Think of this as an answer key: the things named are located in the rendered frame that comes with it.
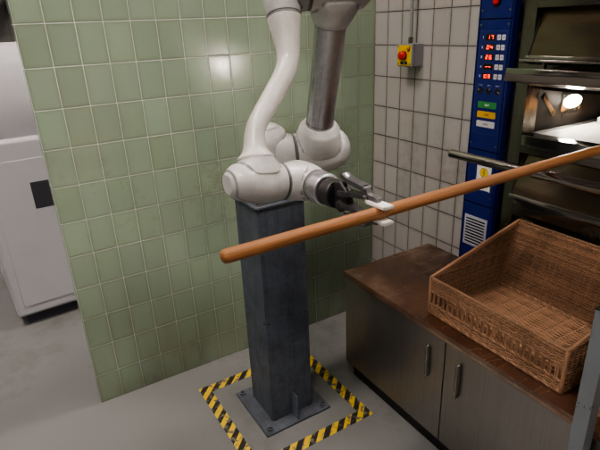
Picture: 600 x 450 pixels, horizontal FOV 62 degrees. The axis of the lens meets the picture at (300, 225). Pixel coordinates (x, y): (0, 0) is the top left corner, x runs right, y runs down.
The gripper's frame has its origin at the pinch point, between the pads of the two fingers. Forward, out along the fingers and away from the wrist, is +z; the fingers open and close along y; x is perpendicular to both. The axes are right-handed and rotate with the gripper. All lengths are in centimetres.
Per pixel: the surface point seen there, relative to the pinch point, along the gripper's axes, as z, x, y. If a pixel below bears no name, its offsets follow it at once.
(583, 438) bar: 36, -40, 62
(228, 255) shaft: 1.6, 39.2, -0.6
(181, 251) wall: -127, 10, 55
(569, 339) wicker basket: 10, -76, 61
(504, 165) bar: -14, -64, 3
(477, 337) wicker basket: -8, -51, 59
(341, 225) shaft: 1.7, 12.2, -0.2
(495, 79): -47, -98, -18
